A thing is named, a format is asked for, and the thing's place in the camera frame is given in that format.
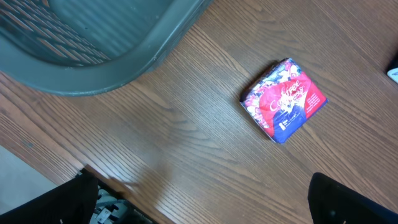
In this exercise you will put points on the white barcode scanner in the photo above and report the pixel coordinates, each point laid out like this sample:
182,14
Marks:
392,70

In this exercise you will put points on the purple red snack pack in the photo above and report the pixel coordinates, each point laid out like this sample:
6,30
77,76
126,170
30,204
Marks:
282,99

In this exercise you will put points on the dark grey plastic basket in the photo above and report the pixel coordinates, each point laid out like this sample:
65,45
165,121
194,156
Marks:
89,47

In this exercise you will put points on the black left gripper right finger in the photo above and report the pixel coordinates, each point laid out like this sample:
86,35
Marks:
332,202

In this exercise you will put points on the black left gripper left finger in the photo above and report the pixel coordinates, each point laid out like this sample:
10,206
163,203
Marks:
72,202

